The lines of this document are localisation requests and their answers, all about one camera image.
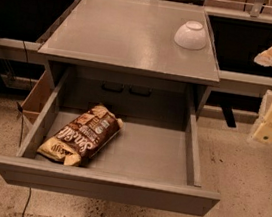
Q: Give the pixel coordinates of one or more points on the right black drawer handle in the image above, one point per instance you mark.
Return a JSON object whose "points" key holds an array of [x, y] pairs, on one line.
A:
{"points": [[140, 91]]}

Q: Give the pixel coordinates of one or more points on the grey open top drawer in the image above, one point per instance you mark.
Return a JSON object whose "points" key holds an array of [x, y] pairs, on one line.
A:
{"points": [[149, 164]]}

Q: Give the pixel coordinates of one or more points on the black drawer handle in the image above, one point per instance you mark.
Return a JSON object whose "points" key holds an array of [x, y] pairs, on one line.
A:
{"points": [[140, 91], [112, 87]]}

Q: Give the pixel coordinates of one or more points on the white upturned bowl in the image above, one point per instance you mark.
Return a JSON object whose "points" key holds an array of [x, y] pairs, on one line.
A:
{"points": [[191, 35]]}

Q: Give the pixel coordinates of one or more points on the brown chip bag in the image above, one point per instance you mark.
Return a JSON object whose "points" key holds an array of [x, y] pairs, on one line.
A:
{"points": [[83, 137]]}

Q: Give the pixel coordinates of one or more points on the left black drawer handle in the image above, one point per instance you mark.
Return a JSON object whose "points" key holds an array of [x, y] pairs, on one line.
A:
{"points": [[112, 87]]}

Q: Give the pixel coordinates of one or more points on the grey cabinet with counter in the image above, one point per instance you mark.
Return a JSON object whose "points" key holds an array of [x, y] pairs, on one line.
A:
{"points": [[131, 42]]}

